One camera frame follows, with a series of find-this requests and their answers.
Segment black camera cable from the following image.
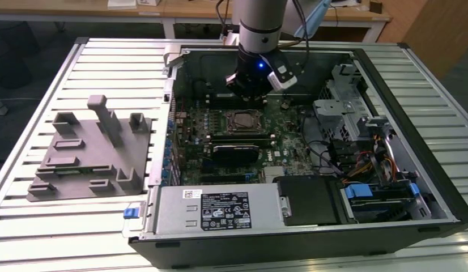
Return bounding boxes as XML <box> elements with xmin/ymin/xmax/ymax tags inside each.
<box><xmin>291</xmin><ymin>0</ymin><xmax>311</xmax><ymax>70</ymax></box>

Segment blue disk carrier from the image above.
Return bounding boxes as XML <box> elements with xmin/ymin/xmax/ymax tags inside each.
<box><xmin>345</xmin><ymin>183</ymin><xmax>374</xmax><ymax>201</ymax></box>

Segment small silver heatsink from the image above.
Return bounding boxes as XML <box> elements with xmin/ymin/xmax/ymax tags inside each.
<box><xmin>262</xmin><ymin>166</ymin><xmax>286</xmax><ymax>181</ymax></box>

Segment wooden cabinet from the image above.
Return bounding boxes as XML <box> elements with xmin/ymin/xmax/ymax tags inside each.
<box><xmin>375</xmin><ymin>0</ymin><xmax>468</xmax><ymax>79</ymax></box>

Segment coloured wire bundle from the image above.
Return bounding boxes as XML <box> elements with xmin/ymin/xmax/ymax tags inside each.
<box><xmin>341</xmin><ymin>135</ymin><xmax>398</xmax><ymax>184</ymax></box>

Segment black open PC case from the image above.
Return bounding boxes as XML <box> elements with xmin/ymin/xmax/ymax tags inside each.
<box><xmin>121</xmin><ymin>42</ymin><xmax>468</xmax><ymax>270</ymax></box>

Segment black RAM slot bank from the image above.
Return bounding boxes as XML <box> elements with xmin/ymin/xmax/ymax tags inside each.
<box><xmin>209</xmin><ymin>133</ymin><xmax>275</xmax><ymax>147</ymax></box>
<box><xmin>205</xmin><ymin>93</ymin><xmax>267</xmax><ymax>110</ymax></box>

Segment green motherboard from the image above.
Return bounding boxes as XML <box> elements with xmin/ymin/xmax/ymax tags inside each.
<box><xmin>171</xmin><ymin>95</ymin><xmax>334</xmax><ymax>185</ymax></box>

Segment black expansion slot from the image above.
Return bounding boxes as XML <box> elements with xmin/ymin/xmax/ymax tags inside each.
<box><xmin>199</xmin><ymin>173</ymin><xmax>254</xmax><ymax>184</ymax></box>

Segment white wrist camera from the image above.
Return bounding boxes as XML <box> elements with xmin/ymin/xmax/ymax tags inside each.
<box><xmin>261</xmin><ymin>50</ymin><xmax>298</xmax><ymax>92</ymax></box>

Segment white cardboard box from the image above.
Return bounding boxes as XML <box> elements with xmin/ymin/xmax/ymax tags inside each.
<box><xmin>106</xmin><ymin>0</ymin><xmax>138</xmax><ymax>8</ymax></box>

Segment wooden desk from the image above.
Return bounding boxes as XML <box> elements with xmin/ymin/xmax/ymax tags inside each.
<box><xmin>0</xmin><ymin>0</ymin><xmax>393</xmax><ymax>43</ymax></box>

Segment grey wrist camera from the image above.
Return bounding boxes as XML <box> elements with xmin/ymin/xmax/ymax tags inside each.
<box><xmin>221</xmin><ymin>27</ymin><xmax>241</xmax><ymax>46</ymax></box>

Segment silver power supply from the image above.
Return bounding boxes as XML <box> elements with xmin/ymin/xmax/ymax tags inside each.
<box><xmin>151</xmin><ymin>182</ymin><xmax>285</xmax><ymax>236</ymax></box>

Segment black plastic fan shroud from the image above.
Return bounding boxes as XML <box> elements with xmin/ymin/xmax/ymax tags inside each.
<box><xmin>273</xmin><ymin>175</ymin><xmax>350</xmax><ymax>227</ymax></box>

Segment grey parts rack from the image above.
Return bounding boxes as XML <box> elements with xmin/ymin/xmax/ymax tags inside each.
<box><xmin>25</xmin><ymin>95</ymin><xmax>153</xmax><ymax>202</ymax></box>

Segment silver metal drive cage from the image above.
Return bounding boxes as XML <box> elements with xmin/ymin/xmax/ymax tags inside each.
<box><xmin>311</xmin><ymin>63</ymin><xmax>374</xmax><ymax>142</ymax></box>

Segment black graphics card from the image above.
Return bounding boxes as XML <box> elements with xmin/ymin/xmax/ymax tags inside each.
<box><xmin>211</xmin><ymin>144</ymin><xmax>261</xmax><ymax>165</ymax></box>

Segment CPU socket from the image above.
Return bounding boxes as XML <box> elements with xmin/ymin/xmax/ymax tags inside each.
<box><xmin>225</xmin><ymin>109</ymin><xmax>266</xmax><ymax>135</ymax></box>

